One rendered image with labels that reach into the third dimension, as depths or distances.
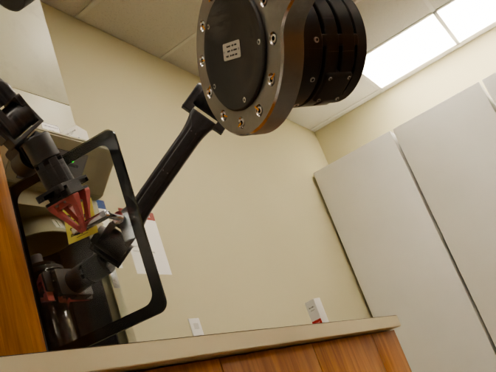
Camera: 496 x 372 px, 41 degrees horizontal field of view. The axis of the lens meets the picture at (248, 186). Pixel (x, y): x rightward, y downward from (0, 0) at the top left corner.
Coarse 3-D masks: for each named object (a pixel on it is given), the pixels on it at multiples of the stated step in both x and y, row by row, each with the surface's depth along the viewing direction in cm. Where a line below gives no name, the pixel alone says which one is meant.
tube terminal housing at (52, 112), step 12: (24, 96) 169; (36, 96) 173; (0, 108) 159; (36, 108) 170; (48, 108) 174; (60, 108) 179; (48, 120) 172; (60, 120) 176; (72, 120) 181; (120, 336) 160; (132, 336) 160
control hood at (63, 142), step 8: (40, 128) 149; (56, 136) 153; (64, 136) 155; (56, 144) 154; (64, 144) 156; (72, 144) 158; (80, 144) 160; (0, 152) 146; (8, 160) 145; (8, 168) 145; (8, 176) 146; (8, 184) 148
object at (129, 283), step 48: (96, 144) 136; (96, 192) 134; (48, 240) 137; (96, 240) 132; (144, 240) 127; (48, 288) 135; (96, 288) 130; (144, 288) 125; (48, 336) 132; (96, 336) 128
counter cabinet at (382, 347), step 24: (360, 336) 205; (384, 336) 222; (216, 360) 136; (240, 360) 143; (264, 360) 151; (288, 360) 160; (312, 360) 171; (336, 360) 182; (360, 360) 196; (384, 360) 211
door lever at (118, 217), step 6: (108, 210) 127; (96, 216) 127; (102, 216) 126; (108, 216) 126; (114, 216) 128; (120, 216) 130; (90, 222) 127; (96, 222) 127; (114, 222) 130; (120, 222) 130; (72, 228) 128; (72, 234) 128; (78, 234) 129
